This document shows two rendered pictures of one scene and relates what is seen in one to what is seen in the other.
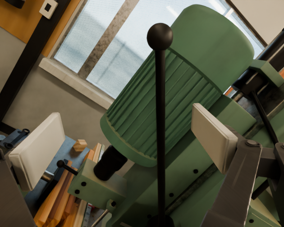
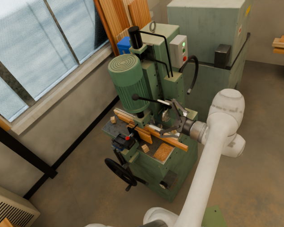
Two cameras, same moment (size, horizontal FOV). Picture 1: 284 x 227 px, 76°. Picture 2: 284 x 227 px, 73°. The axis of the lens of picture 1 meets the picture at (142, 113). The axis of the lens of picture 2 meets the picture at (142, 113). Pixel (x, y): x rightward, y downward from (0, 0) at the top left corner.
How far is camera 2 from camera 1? 0.84 m
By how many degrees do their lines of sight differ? 38
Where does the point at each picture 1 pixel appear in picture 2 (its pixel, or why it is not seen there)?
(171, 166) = (152, 93)
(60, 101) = (48, 124)
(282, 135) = (162, 59)
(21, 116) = (51, 153)
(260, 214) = (176, 79)
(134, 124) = (139, 103)
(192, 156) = (153, 85)
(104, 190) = (147, 116)
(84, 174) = (140, 121)
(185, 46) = (129, 83)
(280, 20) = not seen: outside the picture
